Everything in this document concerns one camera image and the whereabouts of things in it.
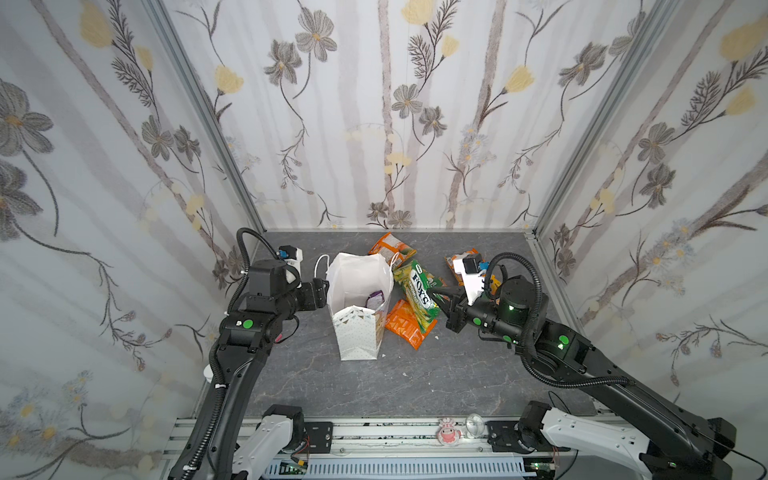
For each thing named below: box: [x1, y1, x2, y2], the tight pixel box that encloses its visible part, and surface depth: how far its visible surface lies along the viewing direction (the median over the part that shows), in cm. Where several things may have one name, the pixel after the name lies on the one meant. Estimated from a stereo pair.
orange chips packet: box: [385, 299, 438, 350], surface depth 92 cm
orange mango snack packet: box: [368, 232, 417, 269], surface depth 113 cm
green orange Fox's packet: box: [393, 259, 446, 333], surface depth 65 cm
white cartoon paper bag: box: [314, 253, 399, 361], surface depth 81 cm
